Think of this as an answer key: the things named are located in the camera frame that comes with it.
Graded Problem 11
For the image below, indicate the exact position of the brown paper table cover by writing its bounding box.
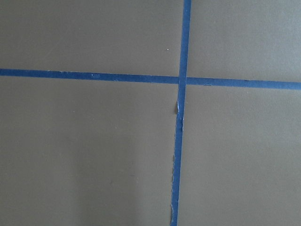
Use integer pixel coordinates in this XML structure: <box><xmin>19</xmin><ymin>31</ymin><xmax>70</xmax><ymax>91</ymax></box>
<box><xmin>0</xmin><ymin>0</ymin><xmax>301</xmax><ymax>226</ymax></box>

